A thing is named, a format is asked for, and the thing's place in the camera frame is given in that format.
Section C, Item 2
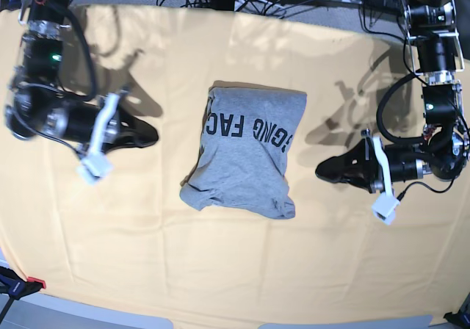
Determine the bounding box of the black clamp right corner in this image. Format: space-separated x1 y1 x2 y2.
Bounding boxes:
444 311 470 329

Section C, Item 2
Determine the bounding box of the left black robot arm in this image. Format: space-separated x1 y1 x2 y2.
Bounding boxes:
316 0 469 193

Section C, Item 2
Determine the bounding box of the blue red table clamp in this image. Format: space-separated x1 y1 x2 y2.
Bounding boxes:
1 267 46 300

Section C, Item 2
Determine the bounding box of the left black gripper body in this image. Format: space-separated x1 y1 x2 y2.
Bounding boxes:
368 144 431 193

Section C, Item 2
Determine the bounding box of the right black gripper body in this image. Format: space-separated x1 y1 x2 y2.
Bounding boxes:
54 104 123 153

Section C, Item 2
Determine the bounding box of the yellow table cloth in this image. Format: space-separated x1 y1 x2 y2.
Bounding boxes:
1 5 469 328

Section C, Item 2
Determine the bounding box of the grey t-shirt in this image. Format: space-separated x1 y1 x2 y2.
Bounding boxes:
180 87 307 220

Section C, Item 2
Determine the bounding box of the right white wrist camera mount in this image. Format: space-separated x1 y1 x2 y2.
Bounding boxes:
77 87 129 185

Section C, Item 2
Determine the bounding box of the black power adapter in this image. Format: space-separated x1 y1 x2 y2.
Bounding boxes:
364 0 403 15

